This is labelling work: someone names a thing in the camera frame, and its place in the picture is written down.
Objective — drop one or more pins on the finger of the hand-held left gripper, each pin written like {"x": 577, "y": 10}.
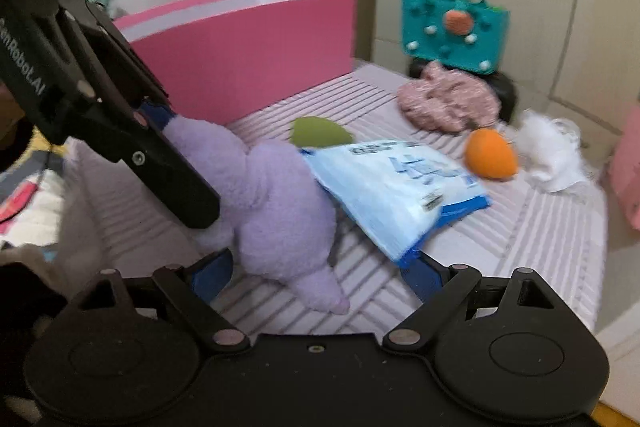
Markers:
{"x": 175, "y": 187}
{"x": 157, "y": 114}

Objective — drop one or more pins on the orange plush ball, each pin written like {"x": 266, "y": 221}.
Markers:
{"x": 490, "y": 154}

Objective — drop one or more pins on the striped tablecloth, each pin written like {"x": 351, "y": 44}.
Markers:
{"x": 525, "y": 232}

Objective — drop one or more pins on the green plush toy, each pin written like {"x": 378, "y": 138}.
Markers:
{"x": 320, "y": 132}

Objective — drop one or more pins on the blue tissue pack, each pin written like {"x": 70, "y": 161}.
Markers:
{"x": 390, "y": 197}

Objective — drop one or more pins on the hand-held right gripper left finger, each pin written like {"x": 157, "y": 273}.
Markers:
{"x": 215, "y": 273}

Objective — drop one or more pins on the purple plush toy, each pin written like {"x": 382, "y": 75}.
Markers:
{"x": 280, "y": 207}

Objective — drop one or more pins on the pink cardboard box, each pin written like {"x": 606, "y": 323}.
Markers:
{"x": 250, "y": 57}

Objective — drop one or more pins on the teal felt handbag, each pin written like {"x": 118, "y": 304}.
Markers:
{"x": 430, "y": 22}

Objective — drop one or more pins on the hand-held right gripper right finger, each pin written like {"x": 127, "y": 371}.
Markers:
{"x": 424, "y": 281}

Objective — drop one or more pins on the pink floral scrunchie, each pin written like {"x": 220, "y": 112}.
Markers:
{"x": 445, "y": 99}

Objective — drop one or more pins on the pink shopping bag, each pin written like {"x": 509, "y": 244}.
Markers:
{"x": 627, "y": 167}

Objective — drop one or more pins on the colourful printed blanket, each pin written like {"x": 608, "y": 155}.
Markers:
{"x": 25, "y": 192}

